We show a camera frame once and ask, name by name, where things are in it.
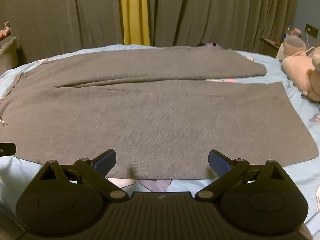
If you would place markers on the grey green cushion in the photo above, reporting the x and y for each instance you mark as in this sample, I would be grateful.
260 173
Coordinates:
8 52

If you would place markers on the light blue printed bed sheet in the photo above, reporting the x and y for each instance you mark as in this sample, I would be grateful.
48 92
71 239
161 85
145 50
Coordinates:
300 180

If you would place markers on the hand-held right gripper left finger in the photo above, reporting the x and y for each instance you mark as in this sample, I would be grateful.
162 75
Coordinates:
106 160

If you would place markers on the yellow curtain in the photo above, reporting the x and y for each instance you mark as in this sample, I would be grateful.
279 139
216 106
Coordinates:
133 12

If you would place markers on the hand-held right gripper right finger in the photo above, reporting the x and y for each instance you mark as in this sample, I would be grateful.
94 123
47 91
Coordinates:
219 163

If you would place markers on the dark wooden nightstand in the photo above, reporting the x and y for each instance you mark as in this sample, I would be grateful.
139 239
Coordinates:
271 44

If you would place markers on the grey pants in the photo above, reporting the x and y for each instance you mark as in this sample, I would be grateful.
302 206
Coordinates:
155 115

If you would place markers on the clear plastic bottle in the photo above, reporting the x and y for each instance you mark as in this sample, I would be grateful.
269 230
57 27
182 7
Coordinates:
289 31

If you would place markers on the grey and pink plush toy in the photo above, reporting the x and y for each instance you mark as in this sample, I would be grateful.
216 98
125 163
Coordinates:
295 45

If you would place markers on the black wall socket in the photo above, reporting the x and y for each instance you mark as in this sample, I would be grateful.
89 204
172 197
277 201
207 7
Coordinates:
311 31

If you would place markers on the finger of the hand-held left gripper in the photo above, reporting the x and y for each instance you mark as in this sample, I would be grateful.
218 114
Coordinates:
7 148

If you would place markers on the pink and white figure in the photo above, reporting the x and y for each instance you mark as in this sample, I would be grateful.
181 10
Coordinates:
5 31

